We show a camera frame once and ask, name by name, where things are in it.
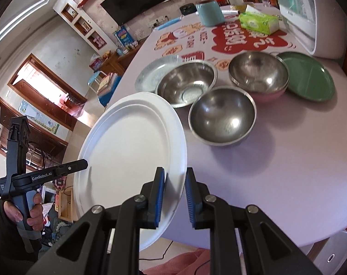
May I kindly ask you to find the colourful blue box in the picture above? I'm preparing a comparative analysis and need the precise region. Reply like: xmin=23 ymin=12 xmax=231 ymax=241
xmin=113 ymin=26 xmax=135 ymax=48

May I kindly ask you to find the low wooden cabinet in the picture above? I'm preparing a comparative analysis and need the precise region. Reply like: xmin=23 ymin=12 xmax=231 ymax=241
xmin=100 ymin=44 xmax=142 ymax=76

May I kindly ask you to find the stack of books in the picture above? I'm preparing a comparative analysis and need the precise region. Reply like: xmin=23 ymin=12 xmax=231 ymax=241
xmin=97 ymin=72 xmax=118 ymax=94

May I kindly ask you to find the wide steel bowl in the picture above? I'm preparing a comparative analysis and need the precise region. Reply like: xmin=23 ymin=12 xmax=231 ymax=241
xmin=155 ymin=60 xmax=218 ymax=109

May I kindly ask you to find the small black box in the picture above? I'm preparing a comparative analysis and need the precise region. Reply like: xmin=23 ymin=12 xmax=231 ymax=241
xmin=180 ymin=3 xmax=197 ymax=15

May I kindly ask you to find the green plate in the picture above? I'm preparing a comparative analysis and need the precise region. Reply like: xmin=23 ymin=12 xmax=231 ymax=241
xmin=276 ymin=51 xmax=335 ymax=102

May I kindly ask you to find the wooden window frame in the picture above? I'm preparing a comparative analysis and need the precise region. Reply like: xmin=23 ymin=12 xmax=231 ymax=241
xmin=7 ymin=53 xmax=88 ymax=131

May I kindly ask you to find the white sterilizer appliance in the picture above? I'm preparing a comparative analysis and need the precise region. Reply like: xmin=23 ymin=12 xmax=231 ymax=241
xmin=278 ymin=0 xmax=347 ymax=59

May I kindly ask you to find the pink snack box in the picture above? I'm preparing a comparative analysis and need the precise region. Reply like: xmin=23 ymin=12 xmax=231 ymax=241
xmin=89 ymin=54 xmax=105 ymax=71

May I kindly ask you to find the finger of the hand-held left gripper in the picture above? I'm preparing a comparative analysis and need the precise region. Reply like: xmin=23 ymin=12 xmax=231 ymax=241
xmin=54 ymin=159 xmax=88 ymax=177

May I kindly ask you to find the thin black cable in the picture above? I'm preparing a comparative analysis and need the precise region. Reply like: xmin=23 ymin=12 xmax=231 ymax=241
xmin=146 ymin=239 xmax=174 ymax=261

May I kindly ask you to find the shallow steel plate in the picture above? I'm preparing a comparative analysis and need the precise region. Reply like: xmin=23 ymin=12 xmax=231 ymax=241
xmin=134 ymin=55 xmax=181 ymax=94

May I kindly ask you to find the printed purple tablecloth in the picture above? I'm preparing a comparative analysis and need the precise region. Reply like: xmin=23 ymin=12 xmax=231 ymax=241
xmin=105 ymin=3 xmax=347 ymax=248

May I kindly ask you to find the teal canister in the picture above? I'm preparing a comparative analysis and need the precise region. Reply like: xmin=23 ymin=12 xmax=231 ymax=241
xmin=196 ymin=0 xmax=226 ymax=27

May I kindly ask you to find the white plastic stool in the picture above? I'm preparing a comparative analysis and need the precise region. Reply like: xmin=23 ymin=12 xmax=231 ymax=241
xmin=301 ymin=229 xmax=347 ymax=275

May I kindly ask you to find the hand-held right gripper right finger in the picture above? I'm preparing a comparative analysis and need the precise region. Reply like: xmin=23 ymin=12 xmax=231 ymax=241
xmin=184 ymin=167 xmax=325 ymax=275

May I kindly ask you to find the pink cloth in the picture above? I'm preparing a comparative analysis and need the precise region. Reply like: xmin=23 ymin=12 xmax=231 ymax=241
xmin=145 ymin=248 xmax=214 ymax=275

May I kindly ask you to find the person's left forearm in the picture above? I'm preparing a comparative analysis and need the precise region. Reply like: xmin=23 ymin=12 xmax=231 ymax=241
xmin=0 ymin=201 xmax=43 ymax=275

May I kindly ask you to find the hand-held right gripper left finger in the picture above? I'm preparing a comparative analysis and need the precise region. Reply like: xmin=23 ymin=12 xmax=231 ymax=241
xmin=26 ymin=166 xmax=166 ymax=275

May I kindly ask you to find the white plate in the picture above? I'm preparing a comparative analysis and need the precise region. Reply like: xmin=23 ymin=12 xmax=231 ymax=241
xmin=73 ymin=92 xmax=188 ymax=251

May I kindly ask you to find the pink-sided steel bowl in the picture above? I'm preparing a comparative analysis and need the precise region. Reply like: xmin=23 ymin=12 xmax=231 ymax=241
xmin=229 ymin=51 xmax=289 ymax=104

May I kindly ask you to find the white wall shelf unit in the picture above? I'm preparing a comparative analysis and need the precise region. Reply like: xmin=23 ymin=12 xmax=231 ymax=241
xmin=53 ymin=0 xmax=117 ymax=52

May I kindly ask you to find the green tissue pack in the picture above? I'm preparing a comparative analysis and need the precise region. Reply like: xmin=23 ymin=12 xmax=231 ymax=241
xmin=239 ymin=5 xmax=280 ymax=35

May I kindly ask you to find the blue plastic stool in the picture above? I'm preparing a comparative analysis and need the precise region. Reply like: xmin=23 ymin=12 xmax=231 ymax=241
xmin=87 ymin=70 xmax=117 ymax=106

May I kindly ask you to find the person's left hand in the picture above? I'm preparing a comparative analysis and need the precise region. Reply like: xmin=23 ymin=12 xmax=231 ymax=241
xmin=4 ymin=196 xmax=43 ymax=231

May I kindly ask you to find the round steel bowl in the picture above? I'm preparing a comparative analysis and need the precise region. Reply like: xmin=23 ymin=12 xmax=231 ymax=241
xmin=188 ymin=85 xmax=257 ymax=146

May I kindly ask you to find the wooden box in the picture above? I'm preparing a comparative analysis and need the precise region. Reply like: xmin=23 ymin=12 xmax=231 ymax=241
xmin=57 ymin=189 xmax=76 ymax=222

